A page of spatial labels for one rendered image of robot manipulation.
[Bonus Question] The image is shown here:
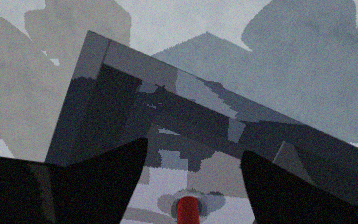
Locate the dark red peg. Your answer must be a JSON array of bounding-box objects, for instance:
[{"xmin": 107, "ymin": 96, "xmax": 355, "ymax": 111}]
[{"xmin": 177, "ymin": 196, "xmax": 200, "ymax": 224}]

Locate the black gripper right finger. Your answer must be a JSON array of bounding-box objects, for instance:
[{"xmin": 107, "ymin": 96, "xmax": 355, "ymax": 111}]
[{"xmin": 241, "ymin": 150, "xmax": 358, "ymax": 224}]

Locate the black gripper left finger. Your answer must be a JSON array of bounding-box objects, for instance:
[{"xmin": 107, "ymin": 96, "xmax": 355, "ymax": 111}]
[{"xmin": 0, "ymin": 138, "xmax": 148, "ymax": 224}]

